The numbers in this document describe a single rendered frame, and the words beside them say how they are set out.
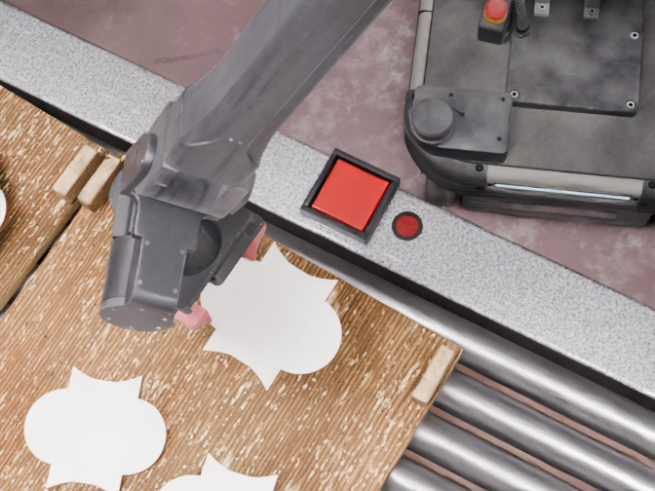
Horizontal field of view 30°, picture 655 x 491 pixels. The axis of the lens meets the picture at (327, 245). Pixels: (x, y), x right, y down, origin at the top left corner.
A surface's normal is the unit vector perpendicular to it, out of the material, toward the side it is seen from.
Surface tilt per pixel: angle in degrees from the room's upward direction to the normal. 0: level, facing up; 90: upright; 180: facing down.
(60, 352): 0
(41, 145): 0
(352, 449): 0
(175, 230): 32
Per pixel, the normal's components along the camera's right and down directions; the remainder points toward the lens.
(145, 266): 0.46, -0.25
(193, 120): -0.78, -0.29
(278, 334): -0.04, -0.27
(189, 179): 0.30, 0.34
